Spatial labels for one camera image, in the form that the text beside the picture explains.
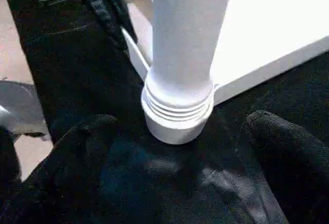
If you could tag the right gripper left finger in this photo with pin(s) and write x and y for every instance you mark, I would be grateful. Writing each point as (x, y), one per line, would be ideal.
(61, 178)

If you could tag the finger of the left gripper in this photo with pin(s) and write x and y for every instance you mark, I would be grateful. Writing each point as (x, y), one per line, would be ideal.
(103, 13)
(123, 16)

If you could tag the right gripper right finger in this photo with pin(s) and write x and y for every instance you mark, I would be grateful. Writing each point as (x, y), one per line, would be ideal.
(293, 162)

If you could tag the white plastic table leg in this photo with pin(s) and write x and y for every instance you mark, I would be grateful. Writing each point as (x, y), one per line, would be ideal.
(185, 44)

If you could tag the white plastic table top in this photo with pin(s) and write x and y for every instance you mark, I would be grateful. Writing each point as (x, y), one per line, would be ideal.
(272, 29)

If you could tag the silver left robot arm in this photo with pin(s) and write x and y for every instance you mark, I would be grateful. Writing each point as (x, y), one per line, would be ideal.
(20, 106)

